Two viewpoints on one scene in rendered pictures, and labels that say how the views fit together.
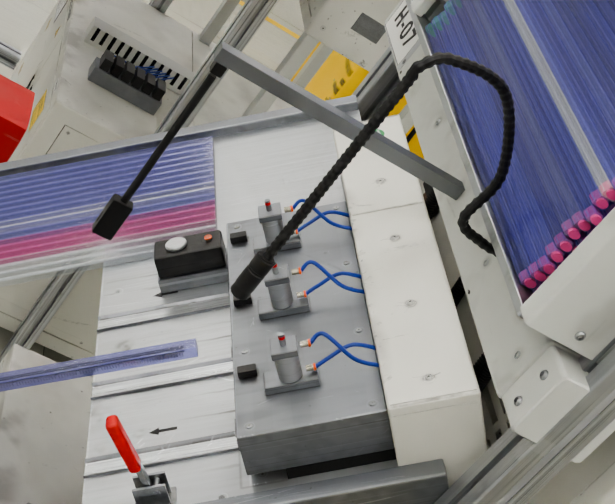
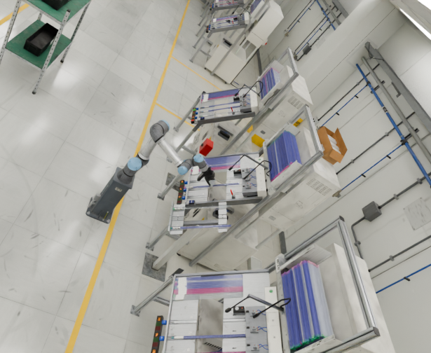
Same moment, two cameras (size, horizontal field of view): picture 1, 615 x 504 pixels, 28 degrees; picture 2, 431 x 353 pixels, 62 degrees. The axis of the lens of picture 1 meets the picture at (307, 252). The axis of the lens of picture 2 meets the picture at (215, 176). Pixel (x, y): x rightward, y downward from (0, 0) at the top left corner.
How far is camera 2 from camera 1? 2.16 m
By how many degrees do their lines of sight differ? 7
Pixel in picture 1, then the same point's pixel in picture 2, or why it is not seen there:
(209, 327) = (239, 180)
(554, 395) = (272, 191)
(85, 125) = (217, 143)
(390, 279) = (258, 178)
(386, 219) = (259, 170)
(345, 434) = (253, 192)
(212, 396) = (239, 188)
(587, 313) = (275, 184)
